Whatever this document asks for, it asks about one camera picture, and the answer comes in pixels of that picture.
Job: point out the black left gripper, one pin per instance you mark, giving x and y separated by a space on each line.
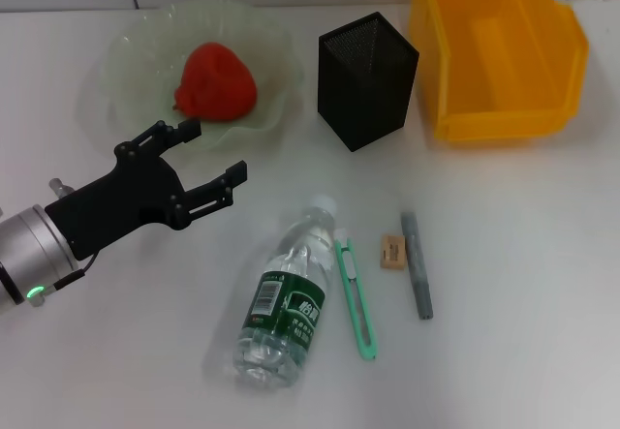
126 196

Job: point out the red orange fruit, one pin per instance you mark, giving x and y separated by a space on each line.
218 80

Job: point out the clear green-label water bottle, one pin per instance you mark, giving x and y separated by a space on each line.
286 303

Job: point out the green utility knife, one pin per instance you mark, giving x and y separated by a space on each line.
349 279

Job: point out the tan eraser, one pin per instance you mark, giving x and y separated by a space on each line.
393 252

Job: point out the grey marker pen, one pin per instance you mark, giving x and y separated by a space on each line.
416 264

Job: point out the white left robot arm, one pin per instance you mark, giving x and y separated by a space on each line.
29 254

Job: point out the pale green glass fruit plate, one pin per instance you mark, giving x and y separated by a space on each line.
145 46

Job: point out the black mesh pen holder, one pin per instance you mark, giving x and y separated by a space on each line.
368 100

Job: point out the yellow plastic bin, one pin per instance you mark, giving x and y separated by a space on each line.
508 61

